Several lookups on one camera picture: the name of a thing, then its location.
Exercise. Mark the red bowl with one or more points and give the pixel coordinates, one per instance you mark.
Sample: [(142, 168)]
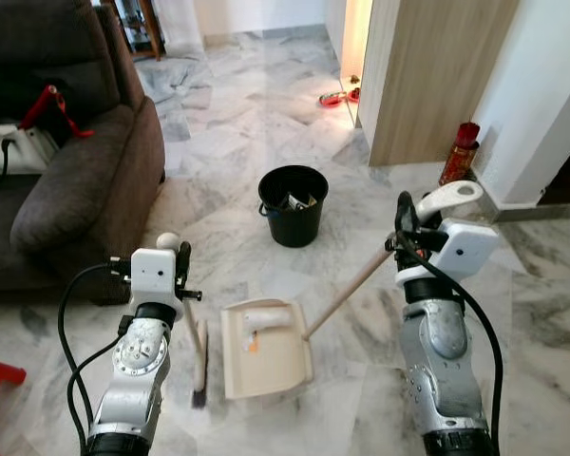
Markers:
[(332, 99)]

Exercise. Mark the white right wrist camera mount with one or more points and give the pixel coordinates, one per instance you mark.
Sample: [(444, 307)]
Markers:
[(461, 249)]

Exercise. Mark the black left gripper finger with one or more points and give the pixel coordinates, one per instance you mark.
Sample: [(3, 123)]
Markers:
[(183, 260)]

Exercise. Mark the beige broom with purple bristles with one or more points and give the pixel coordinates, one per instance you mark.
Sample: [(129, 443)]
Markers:
[(200, 366)]

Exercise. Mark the wooden glass cabinet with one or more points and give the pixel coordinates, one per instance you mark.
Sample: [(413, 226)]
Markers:
[(138, 24)]

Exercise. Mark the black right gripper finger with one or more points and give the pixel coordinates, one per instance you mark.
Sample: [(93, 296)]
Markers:
[(408, 213)]

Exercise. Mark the red spray can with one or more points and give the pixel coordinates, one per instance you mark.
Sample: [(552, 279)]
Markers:
[(461, 157)]

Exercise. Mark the dark brown sofa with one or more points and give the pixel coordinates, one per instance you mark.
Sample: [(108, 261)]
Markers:
[(76, 190)]

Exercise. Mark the black plastic bucket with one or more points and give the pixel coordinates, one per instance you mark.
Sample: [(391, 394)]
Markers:
[(293, 226)]

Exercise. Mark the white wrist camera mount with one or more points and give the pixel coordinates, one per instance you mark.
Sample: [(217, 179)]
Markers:
[(461, 249), (154, 277)]

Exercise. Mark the white paper trash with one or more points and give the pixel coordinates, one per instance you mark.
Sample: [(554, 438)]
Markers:
[(302, 201)]

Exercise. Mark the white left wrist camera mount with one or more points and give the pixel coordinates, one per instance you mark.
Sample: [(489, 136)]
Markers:
[(154, 277)]

